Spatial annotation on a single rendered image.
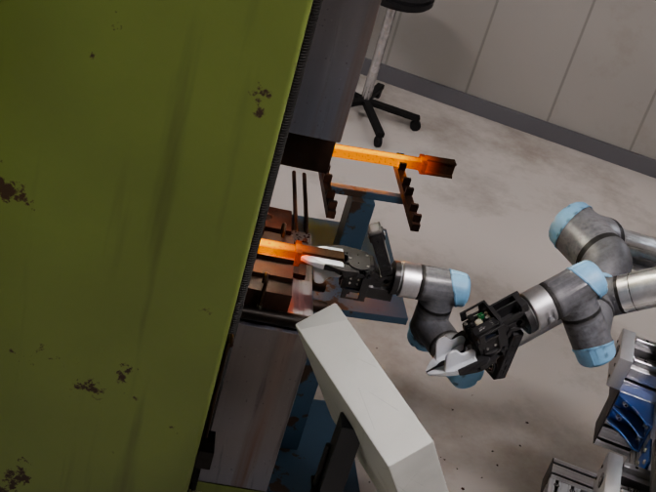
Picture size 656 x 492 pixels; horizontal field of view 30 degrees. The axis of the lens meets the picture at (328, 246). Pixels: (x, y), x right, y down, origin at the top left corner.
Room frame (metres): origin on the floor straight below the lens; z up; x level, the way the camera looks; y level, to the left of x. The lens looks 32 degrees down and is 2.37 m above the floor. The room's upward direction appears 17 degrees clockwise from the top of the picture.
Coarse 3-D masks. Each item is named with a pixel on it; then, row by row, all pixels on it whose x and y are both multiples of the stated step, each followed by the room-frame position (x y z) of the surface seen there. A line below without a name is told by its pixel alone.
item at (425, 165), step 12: (336, 144) 2.73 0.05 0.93; (336, 156) 2.71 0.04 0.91; (348, 156) 2.72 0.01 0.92; (360, 156) 2.72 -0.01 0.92; (372, 156) 2.73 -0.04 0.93; (384, 156) 2.74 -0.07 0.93; (396, 156) 2.76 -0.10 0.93; (408, 156) 2.78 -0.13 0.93; (420, 156) 2.79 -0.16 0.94; (432, 156) 2.80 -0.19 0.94; (408, 168) 2.76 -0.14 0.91; (420, 168) 2.77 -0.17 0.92; (432, 168) 2.79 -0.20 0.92; (444, 168) 2.79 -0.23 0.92
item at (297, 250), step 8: (264, 240) 2.09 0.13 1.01; (272, 240) 2.09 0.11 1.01; (296, 240) 2.11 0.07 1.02; (264, 248) 2.06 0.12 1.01; (272, 248) 2.07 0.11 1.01; (280, 248) 2.07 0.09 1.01; (288, 248) 2.08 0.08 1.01; (296, 248) 2.08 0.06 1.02; (304, 248) 2.09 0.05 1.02; (312, 248) 2.10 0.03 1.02; (320, 248) 2.11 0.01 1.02; (288, 256) 2.07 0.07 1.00; (296, 256) 2.07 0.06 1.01; (320, 256) 2.09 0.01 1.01; (328, 256) 2.09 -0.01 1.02; (336, 256) 2.10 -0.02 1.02; (344, 256) 2.11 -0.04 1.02; (296, 264) 2.07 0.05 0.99; (304, 264) 2.08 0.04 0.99
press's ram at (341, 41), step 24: (336, 0) 1.91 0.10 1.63; (360, 0) 1.91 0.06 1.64; (336, 24) 1.91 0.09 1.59; (360, 24) 1.92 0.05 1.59; (312, 48) 1.90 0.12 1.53; (336, 48) 1.91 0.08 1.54; (360, 48) 1.92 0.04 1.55; (312, 72) 1.90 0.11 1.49; (336, 72) 1.91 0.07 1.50; (312, 96) 1.91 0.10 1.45; (336, 96) 1.91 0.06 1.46; (312, 120) 1.91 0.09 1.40; (336, 120) 1.92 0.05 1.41
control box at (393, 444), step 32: (320, 320) 1.64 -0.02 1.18; (320, 352) 1.57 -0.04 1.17; (352, 352) 1.57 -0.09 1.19; (320, 384) 1.66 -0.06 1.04; (352, 384) 1.51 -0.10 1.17; (384, 384) 1.51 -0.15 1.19; (352, 416) 1.47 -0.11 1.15; (384, 416) 1.45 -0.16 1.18; (416, 416) 1.45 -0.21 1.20; (384, 448) 1.39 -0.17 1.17; (416, 448) 1.39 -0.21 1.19; (384, 480) 1.45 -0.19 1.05; (416, 480) 1.40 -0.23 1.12
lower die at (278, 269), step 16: (288, 240) 2.14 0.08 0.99; (272, 256) 2.06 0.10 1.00; (256, 272) 2.00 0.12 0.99; (272, 272) 2.01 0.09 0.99; (288, 272) 2.03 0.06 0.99; (256, 288) 1.96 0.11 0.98; (272, 288) 1.98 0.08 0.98; (288, 288) 1.99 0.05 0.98; (256, 304) 1.96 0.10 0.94; (272, 304) 1.96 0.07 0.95; (288, 304) 1.97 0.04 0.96
